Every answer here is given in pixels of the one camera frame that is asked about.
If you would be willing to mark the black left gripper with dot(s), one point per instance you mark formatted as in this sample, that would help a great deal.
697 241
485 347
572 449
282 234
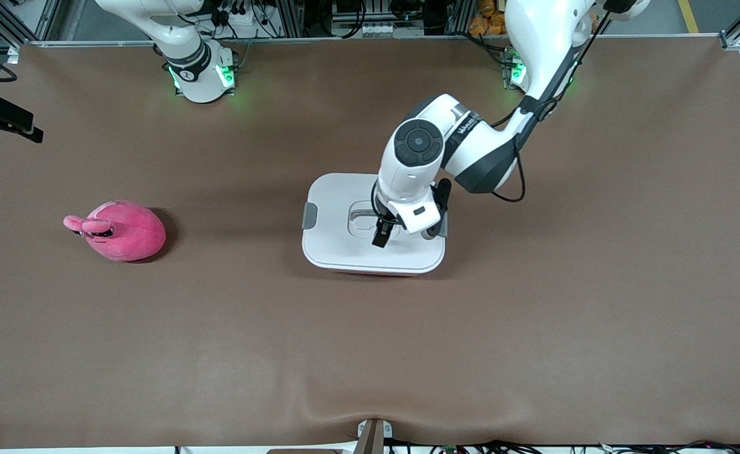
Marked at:
383 227

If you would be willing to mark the white box lid grey latches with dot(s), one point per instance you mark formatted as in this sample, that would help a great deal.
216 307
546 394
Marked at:
338 246

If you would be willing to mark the pink plush toy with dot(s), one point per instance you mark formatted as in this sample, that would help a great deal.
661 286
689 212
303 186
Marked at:
130 233

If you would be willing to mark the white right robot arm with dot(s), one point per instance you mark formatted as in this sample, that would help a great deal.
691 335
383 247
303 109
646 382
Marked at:
196 82

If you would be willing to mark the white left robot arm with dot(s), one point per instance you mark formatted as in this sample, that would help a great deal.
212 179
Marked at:
471 145

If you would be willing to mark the pink plastic box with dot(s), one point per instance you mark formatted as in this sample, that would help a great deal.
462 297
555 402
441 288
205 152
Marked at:
376 275

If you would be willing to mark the brown table cover mat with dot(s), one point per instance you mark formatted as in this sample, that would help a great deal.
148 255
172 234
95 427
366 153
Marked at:
370 347

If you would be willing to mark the white long power strip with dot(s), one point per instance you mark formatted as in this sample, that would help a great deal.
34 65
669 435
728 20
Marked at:
382 30

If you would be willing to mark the orange snack pile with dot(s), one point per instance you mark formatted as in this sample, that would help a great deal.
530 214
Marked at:
486 22

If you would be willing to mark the white square power strip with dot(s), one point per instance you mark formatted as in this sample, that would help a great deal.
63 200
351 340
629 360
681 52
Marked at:
244 19

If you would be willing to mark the aluminium frame rail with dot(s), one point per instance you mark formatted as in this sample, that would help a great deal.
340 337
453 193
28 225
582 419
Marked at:
408 38

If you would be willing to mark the metal table clamp bracket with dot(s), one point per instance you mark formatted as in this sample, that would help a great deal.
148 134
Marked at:
373 438

